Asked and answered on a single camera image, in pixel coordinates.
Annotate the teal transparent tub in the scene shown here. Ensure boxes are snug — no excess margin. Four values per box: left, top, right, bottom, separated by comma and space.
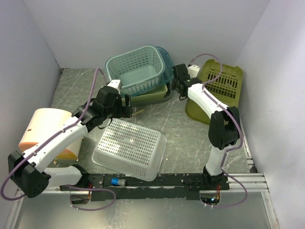
113, 46, 177, 98

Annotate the pale green shallow basket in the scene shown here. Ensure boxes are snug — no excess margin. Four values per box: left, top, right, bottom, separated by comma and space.
131, 84, 168, 106

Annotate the light blue perforated basket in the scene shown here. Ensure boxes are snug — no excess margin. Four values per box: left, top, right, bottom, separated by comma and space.
104, 44, 166, 95

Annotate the white perforated basket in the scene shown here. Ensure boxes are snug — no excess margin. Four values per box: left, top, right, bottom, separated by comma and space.
91, 119, 167, 182

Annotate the olive green tub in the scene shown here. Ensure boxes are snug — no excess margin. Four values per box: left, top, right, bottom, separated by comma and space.
185, 59, 244, 125

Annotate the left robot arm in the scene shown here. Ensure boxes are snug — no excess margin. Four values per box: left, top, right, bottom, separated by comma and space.
8, 86, 132, 198

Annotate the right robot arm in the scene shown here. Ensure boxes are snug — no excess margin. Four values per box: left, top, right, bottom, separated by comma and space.
171, 64, 243, 190

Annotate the dark grey tray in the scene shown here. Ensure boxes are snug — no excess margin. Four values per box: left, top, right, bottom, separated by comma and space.
128, 82, 172, 107

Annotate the blue grey connector plug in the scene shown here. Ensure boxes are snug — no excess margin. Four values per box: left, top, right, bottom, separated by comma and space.
111, 178, 126, 187

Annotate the cream cylindrical drum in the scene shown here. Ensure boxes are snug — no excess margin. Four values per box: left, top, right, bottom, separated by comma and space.
19, 108, 82, 160

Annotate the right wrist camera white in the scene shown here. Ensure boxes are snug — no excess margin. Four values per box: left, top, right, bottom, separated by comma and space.
187, 65, 200, 78

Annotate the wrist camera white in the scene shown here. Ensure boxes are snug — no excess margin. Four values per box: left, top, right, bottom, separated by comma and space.
107, 80, 122, 92
187, 65, 200, 78

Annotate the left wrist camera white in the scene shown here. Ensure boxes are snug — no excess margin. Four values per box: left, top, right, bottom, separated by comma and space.
107, 80, 122, 92

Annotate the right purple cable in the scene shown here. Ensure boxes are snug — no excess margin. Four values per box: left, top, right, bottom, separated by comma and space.
189, 53, 248, 209

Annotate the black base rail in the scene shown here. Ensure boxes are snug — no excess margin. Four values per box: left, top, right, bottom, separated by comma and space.
59, 173, 231, 202

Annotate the aluminium extrusion frame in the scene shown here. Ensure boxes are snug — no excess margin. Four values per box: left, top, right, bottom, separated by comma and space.
5, 173, 279, 229

